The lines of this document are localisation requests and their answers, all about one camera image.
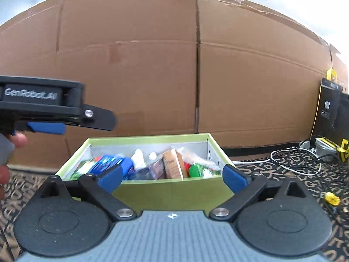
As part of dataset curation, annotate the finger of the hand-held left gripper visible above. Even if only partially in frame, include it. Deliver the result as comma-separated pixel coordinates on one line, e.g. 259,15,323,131
66,104,116,132
26,122,67,136

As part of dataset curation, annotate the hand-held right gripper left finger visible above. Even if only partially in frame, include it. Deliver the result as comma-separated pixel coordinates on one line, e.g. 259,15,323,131
40,165,137,221

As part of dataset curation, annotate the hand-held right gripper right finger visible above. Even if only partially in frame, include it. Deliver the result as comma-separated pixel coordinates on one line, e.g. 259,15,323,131
209,165,309,221

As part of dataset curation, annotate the blue patterned box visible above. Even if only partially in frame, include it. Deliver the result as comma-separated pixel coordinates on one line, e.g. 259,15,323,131
90,155,124,174

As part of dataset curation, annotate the green snack packet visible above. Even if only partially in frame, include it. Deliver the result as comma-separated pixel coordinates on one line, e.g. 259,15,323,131
72,159,96,180

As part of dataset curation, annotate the zip bag of swabs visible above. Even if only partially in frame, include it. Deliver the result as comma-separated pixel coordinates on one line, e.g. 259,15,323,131
177,147,211,167

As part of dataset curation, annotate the light green box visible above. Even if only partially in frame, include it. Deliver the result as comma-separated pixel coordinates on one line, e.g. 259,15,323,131
56,133,237,214

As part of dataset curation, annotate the bronze gold box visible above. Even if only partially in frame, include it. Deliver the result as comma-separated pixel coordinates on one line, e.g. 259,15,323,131
162,148,189,181

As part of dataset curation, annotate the person's left hand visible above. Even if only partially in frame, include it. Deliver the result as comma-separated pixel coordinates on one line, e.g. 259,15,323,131
0,132,29,200

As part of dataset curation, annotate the large cardboard box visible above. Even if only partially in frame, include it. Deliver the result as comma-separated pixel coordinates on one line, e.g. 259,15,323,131
0,0,349,170

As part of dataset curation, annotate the small yellow tool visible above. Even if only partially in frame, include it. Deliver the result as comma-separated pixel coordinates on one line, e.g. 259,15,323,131
320,191,340,207

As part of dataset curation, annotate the black yellow package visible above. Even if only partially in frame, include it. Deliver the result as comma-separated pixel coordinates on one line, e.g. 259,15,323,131
313,69,349,167

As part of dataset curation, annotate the white cable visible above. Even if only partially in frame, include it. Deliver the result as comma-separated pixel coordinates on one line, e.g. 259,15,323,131
234,148,323,176

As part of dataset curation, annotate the black cable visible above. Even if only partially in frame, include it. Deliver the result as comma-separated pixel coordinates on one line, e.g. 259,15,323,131
289,135,340,170

